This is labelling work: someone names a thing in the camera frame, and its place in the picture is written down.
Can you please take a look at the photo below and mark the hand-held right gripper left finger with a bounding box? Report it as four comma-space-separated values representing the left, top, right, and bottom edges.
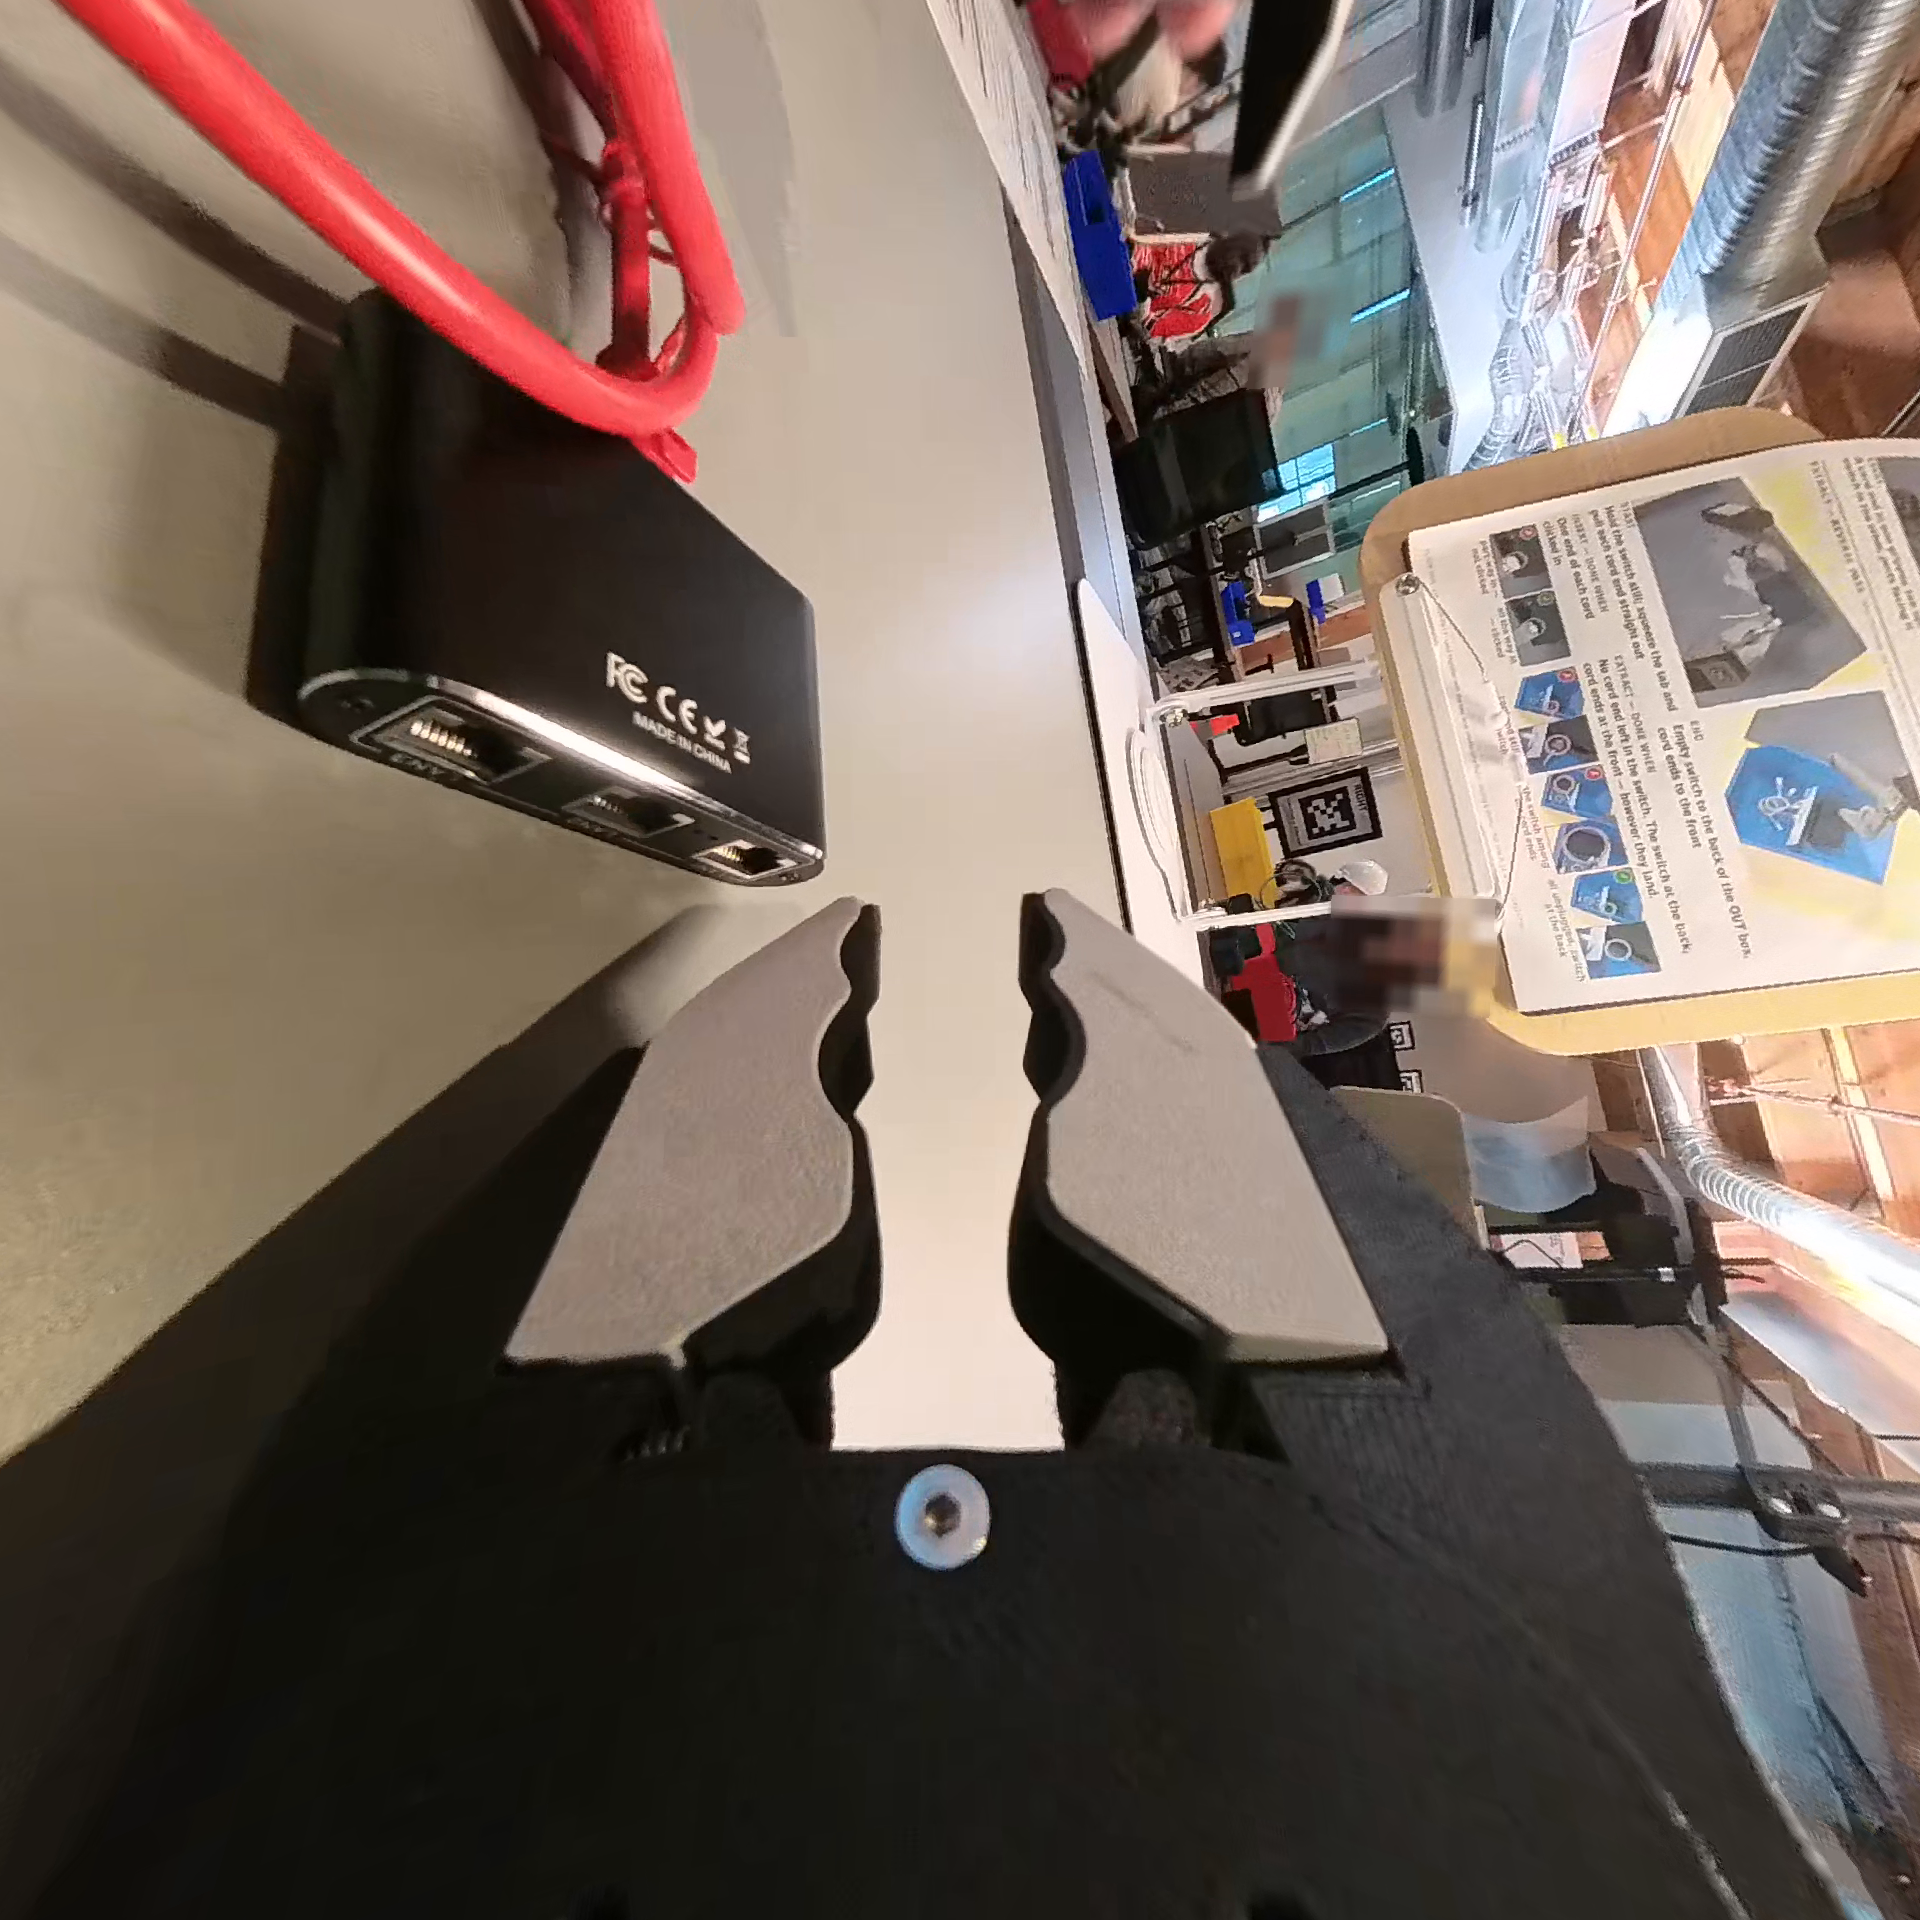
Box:
503, 896, 887, 1383

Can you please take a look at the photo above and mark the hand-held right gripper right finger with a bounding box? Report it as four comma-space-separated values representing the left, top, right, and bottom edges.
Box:
1009, 889, 1397, 1383

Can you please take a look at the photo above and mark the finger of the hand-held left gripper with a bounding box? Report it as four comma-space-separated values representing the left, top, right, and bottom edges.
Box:
1225, 0, 1376, 197

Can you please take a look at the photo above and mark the blue storage bin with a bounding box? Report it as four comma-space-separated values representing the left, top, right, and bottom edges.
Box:
1064, 152, 1146, 320

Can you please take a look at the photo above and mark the black ethernet hub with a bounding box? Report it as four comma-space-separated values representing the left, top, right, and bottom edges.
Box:
247, 287, 827, 889

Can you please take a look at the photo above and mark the red ethernet cable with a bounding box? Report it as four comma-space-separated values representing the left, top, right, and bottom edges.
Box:
55, 0, 745, 483

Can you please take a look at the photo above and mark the yellow box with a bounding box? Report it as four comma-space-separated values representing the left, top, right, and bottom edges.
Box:
1213, 794, 1297, 906

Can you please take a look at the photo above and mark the white stand base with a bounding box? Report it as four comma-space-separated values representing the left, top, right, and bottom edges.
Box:
1074, 573, 1221, 922

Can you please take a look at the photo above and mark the instruction poster board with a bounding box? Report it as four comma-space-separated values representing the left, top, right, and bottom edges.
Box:
1368, 438, 1920, 1053

